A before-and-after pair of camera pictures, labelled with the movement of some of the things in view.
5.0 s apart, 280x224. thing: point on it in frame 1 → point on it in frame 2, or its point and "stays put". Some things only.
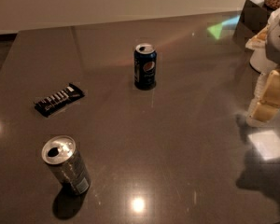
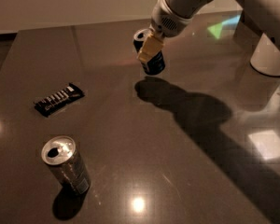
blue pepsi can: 145,64 → 156,64
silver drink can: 61,151 stays put
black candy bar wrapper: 59,98 stays put
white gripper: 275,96 → 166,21
